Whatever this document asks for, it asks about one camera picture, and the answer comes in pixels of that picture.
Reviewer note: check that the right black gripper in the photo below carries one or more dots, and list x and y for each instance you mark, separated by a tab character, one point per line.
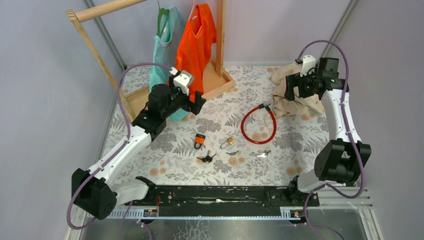
294	80

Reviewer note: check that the black key bunch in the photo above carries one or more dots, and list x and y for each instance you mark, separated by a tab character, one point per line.
208	158

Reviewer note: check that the wooden clothes rack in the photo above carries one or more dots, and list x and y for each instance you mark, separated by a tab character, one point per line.
216	80

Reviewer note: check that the silver cable lock keys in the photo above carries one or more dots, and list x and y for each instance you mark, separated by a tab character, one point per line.
264	154

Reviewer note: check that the white pink clothes hanger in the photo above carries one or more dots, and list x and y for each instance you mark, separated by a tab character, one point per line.
194	20

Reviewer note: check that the teal shirt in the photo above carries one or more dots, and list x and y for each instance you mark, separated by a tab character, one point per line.
166	46

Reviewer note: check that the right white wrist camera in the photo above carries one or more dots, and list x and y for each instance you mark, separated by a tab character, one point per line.
306	62

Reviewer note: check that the orange black padlock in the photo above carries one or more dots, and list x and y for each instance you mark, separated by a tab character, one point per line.
199	141

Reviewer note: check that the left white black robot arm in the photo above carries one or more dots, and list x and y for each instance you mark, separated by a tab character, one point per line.
94	190

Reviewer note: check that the red cable lock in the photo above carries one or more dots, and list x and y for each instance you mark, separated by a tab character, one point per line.
266	106

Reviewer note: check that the orange shirt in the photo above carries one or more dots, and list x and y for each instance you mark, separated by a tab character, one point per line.
194	52

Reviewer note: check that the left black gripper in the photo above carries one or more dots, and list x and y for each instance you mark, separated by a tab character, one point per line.
195	107

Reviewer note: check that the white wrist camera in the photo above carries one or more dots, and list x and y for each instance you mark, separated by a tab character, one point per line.
180	80
306	62

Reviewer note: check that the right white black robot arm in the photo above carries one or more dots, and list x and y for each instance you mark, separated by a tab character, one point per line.
343	158

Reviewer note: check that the floral patterned mat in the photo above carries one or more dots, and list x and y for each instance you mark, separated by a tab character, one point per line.
172	159

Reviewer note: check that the brass padlock with key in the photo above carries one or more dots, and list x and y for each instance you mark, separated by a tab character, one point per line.
229	141

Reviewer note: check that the small brass padlock keys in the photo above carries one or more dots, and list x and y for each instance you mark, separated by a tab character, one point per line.
233	153

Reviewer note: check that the green clothes hanger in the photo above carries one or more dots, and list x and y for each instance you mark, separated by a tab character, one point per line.
162	19

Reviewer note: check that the beige crumpled cloth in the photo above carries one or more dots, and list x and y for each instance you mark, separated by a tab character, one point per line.
282	106

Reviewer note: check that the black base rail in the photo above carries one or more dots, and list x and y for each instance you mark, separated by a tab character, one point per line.
224	201

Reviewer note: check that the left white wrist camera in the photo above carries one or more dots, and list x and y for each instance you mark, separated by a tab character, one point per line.
180	80

